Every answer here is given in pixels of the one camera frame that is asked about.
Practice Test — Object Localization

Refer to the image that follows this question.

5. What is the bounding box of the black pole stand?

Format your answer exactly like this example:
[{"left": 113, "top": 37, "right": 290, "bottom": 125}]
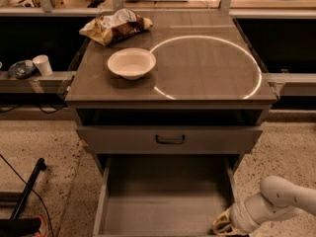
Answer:
[{"left": 0, "top": 158, "right": 46, "bottom": 219}]

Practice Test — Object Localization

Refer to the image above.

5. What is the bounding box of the dark small plate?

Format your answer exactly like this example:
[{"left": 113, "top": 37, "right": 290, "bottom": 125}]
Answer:
[{"left": 8, "top": 60, "right": 36, "bottom": 79}]

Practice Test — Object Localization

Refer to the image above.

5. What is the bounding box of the metal rail shelf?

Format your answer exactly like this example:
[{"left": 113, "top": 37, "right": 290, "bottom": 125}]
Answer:
[{"left": 0, "top": 71, "right": 76, "bottom": 94}]

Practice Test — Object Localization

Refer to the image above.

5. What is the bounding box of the white bowl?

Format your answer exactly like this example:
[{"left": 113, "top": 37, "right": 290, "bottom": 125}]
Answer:
[{"left": 107, "top": 48, "right": 156, "bottom": 80}]

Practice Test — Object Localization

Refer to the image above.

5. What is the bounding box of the grey drawer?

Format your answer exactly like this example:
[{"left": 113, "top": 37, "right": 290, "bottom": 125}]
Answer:
[
  {"left": 93, "top": 155, "right": 236, "bottom": 237},
  {"left": 77, "top": 125, "right": 263, "bottom": 155}
]

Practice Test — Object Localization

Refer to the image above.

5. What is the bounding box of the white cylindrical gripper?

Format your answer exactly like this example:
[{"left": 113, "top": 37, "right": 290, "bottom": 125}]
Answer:
[{"left": 212, "top": 199, "right": 260, "bottom": 236}]

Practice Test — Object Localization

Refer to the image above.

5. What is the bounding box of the shoe with orange toe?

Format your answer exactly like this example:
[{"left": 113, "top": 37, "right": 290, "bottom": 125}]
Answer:
[{"left": 0, "top": 215, "right": 49, "bottom": 237}]

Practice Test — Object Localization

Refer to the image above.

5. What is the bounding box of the grey drawer cabinet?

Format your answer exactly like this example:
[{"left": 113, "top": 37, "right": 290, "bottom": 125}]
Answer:
[{"left": 66, "top": 10, "right": 277, "bottom": 170}]

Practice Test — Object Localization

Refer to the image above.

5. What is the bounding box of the black floor cable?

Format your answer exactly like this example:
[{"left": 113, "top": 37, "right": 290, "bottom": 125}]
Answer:
[{"left": 0, "top": 153, "right": 55, "bottom": 237}]

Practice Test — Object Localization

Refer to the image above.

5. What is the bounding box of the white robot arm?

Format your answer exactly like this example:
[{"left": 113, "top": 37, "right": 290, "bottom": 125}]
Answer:
[{"left": 212, "top": 176, "right": 316, "bottom": 236}]

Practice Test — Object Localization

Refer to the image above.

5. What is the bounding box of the grey top drawer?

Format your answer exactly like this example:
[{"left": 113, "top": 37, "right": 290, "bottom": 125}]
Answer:
[{"left": 77, "top": 125, "right": 263, "bottom": 155}]

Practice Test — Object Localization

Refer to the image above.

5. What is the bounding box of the white paper cup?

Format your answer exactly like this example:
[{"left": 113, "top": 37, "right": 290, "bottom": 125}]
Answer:
[{"left": 33, "top": 54, "right": 52, "bottom": 76}]

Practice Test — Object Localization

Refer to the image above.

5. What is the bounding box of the crumpled chip bag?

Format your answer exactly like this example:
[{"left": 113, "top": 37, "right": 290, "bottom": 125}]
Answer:
[{"left": 79, "top": 8, "right": 153, "bottom": 45}]

